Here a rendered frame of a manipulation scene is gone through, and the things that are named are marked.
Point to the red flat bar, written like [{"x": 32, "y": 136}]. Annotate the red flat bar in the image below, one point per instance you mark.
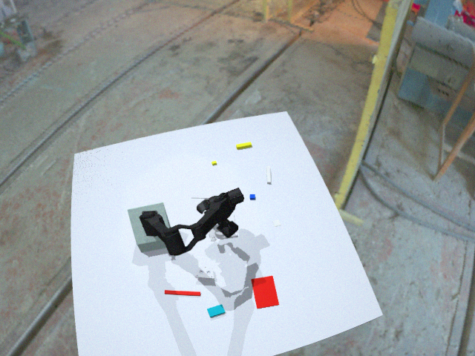
[{"x": 185, "y": 293}]

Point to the teal rectangular block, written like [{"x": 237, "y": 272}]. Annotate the teal rectangular block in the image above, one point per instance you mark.
[{"x": 217, "y": 310}]

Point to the yellow rectangular bar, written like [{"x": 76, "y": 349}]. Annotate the yellow rectangular bar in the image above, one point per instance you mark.
[{"x": 243, "y": 145}]

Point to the red rectangular plate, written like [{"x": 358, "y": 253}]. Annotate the red rectangular plate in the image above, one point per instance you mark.
[{"x": 264, "y": 292}]

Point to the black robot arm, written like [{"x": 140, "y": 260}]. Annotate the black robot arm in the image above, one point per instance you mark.
[{"x": 220, "y": 207}]

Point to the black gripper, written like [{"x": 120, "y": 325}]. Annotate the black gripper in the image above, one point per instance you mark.
[{"x": 226, "y": 227}]

